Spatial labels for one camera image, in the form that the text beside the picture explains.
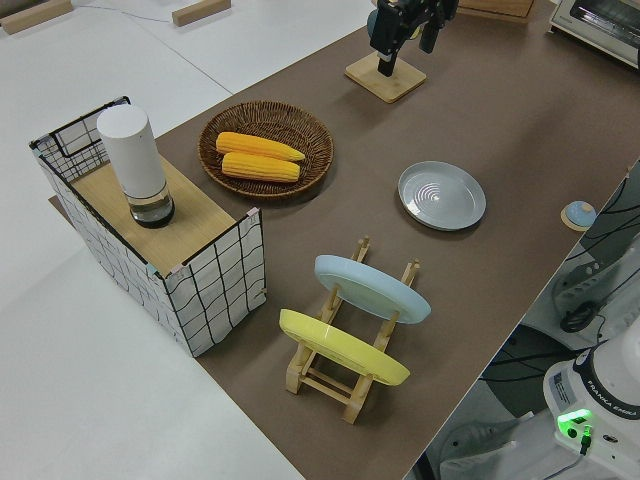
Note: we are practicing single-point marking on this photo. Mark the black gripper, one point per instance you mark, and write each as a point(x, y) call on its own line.
point(400, 20)

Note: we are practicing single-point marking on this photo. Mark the gray plate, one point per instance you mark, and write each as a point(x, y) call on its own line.
point(442, 195)

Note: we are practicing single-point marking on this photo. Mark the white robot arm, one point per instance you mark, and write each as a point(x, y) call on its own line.
point(615, 400)

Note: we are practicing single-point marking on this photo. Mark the light blue plate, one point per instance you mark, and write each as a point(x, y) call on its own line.
point(370, 290)

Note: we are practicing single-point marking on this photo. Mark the yellow plate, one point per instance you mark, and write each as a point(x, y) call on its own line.
point(340, 347)

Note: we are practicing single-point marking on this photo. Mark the low wooden plate rack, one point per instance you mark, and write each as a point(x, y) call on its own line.
point(325, 385)

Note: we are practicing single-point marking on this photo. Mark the wooden mug tree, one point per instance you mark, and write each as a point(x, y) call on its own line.
point(395, 85)

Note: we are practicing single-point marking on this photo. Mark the dark blue mug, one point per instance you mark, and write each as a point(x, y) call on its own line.
point(372, 25)

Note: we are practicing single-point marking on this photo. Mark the large wooden box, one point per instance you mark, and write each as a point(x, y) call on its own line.
point(495, 7)

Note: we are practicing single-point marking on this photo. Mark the brown table mat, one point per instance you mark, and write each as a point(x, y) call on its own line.
point(500, 125)

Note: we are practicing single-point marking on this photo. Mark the brown wicker basket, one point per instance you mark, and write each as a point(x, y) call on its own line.
point(315, 140)

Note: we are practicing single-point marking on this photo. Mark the yellow corn cob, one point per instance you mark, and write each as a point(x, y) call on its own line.
point(260, 167)
point(255, 145)

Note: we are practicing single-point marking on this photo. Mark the white toaster oven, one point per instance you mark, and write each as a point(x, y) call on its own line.
point(600, 30)

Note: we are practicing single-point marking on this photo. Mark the wooden block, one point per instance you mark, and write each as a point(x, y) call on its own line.
point(35, 15)
point(200, 12)

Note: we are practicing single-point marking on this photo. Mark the small blue bell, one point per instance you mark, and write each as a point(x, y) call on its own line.
point(579, 215)

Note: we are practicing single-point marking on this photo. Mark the white cylindrical bottle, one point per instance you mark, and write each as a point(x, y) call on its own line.
point(132, 150)

